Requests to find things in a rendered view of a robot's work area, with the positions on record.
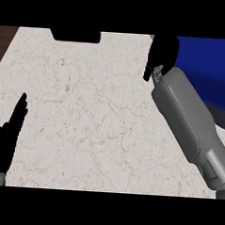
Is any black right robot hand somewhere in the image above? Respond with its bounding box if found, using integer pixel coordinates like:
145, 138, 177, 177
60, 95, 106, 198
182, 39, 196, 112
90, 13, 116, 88
142, 33, 182, 85

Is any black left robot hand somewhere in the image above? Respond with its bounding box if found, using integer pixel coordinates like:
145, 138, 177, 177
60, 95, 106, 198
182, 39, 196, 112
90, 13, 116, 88
0, 90, 30, 182

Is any blue tray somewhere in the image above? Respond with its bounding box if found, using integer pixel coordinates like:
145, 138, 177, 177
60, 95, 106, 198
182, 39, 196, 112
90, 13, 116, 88
171, 35, 225, 114

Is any black appliance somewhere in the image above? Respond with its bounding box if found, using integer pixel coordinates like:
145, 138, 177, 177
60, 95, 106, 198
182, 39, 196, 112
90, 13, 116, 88
49, 27, 103, 45

